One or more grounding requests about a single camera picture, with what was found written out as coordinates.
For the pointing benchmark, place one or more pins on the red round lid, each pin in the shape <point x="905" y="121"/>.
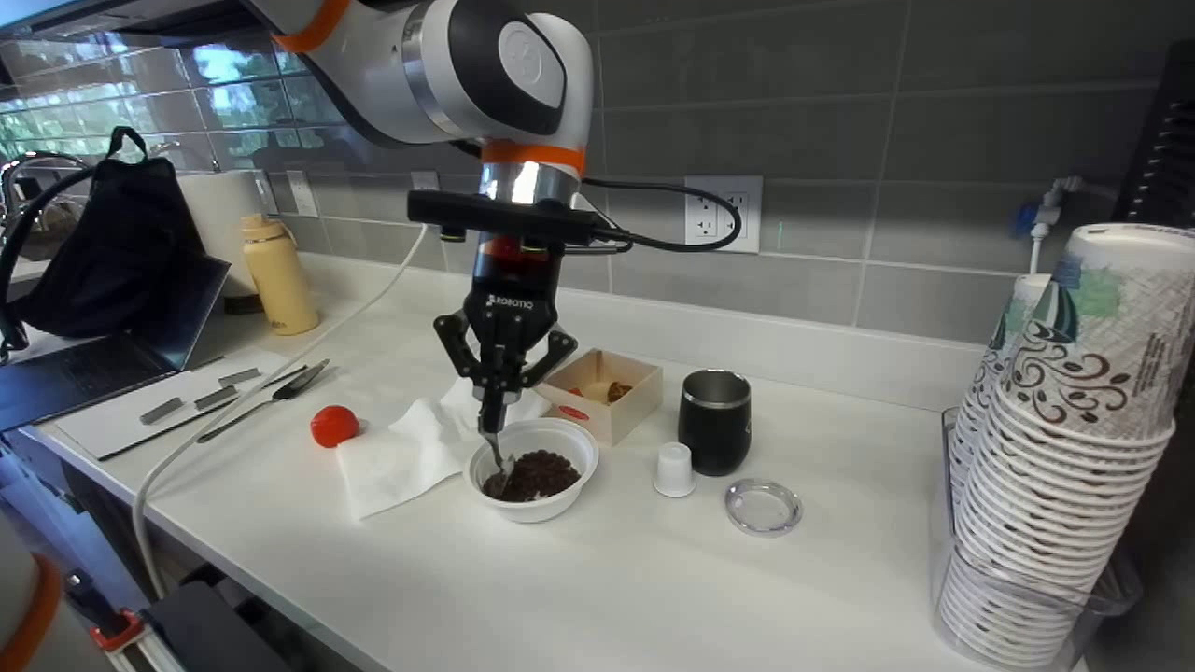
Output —
<point x="329" y="428"/>

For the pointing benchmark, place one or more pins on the white bowl with brown bits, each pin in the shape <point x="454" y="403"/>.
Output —
<point x="538" y="473"/>

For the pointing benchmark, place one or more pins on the yellow bottle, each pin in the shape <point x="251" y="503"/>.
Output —
<point x="278" y="279"/>

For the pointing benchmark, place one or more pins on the small white bottle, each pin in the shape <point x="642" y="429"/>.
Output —
<point x="675" y="473"/>

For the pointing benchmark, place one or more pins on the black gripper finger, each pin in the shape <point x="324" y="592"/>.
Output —
<point x="559" y="347"/>
<point x="454" y="338"/>

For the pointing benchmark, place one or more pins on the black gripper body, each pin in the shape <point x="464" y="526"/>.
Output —
<point x="513" y="297"/>

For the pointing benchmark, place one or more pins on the paper towel roll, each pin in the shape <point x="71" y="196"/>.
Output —
<point x="217" y="206"/>

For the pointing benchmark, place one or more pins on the black laptop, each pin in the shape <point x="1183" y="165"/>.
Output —
<point x="157" y="343"/>

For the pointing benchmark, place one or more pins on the wooden box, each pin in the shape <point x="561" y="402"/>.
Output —
<point x="608" y="392"/>

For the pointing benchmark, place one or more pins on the black metal cup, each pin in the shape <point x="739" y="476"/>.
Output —
<point x="716" y="418"/>

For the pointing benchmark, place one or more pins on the paper cup stack right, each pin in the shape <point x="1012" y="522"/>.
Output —
<point x="1057" y="439"/>

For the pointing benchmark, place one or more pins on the thin black rod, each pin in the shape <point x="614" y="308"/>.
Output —
<point x="184" y="413"/>

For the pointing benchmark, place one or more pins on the black backpack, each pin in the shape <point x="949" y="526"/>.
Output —
<point x="133" y="241"/>

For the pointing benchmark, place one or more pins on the metal spoon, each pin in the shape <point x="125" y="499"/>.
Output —
<point x="490" y="424"/>

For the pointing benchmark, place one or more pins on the clear glass lid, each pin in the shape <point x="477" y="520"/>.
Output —
<point x="759" y="505"/>

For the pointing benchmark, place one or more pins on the white paper towel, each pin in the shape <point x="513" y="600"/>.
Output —
<point x="416" y="453"/>

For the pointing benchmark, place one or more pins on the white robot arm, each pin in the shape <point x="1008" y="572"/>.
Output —
<point x="508" y="82"/>

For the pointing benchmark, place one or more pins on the black knife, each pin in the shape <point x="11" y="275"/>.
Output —
<point x="290" y="389"/>

